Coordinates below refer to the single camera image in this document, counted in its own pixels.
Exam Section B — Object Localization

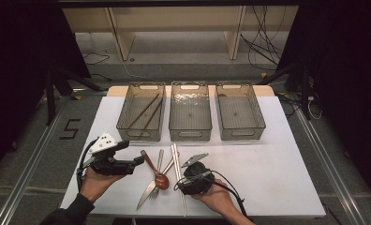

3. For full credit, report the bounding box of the grey transparent plastic bin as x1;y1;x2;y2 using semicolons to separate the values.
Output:
168;81;213;143
115;82;167;143
215;82;267;142

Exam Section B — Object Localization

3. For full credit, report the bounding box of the person's right hand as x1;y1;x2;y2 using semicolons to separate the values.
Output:
190;178;238;217

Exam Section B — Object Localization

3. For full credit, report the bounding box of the red-brown spoon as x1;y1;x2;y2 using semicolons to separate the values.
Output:
140;149;171;191

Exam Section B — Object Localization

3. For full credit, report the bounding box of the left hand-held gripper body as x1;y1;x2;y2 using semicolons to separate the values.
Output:
87;131;137;176

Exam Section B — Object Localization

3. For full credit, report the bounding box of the right hand-held gripper cable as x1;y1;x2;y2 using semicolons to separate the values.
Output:
173;169;249;218

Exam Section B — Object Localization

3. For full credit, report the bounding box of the bundle of black cables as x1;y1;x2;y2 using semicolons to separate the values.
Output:
239;6;289;71

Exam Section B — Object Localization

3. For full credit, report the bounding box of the black metal stand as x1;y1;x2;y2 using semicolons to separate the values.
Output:
258;61;315;122

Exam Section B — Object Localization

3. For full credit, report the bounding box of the metal fork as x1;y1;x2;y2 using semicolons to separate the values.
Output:
148;148;165;202

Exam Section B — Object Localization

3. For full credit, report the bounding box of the black floor cable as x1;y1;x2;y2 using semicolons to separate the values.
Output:
81;52;111;67

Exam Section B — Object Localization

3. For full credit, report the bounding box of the aluminium floor rail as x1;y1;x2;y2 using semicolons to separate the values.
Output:
0;93;73;225
293;107;367;225

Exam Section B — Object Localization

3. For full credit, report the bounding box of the black curtain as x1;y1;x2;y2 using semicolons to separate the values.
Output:
275;0;371;209
0;0;92;177

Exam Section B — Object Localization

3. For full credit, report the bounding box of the white floor cable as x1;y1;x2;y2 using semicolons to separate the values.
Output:
105;46;151;82

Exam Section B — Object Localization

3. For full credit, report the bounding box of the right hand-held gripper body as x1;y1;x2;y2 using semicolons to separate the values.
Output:
176;152;216;197

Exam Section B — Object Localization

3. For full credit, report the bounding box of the white table cover sheet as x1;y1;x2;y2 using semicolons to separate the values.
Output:
57;95;327;218

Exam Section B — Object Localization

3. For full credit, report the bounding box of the person's left hand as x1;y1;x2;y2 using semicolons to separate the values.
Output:
79;167;126;204

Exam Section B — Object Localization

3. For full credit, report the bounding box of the black tripod stand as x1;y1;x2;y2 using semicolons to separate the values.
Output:
44;66;105;127

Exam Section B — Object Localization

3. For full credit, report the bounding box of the white chopstick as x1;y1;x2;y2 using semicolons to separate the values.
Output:
171;143;186;217
172;143;187;218

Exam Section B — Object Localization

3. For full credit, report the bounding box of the metal table knife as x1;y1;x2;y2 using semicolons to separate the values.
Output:
136;152;181;211

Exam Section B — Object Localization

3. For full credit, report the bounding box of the white looped cable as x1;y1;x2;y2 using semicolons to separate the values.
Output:
306;96;324;121

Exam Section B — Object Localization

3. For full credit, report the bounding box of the beige wooden furniture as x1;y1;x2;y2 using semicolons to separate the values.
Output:
61;6;300;62

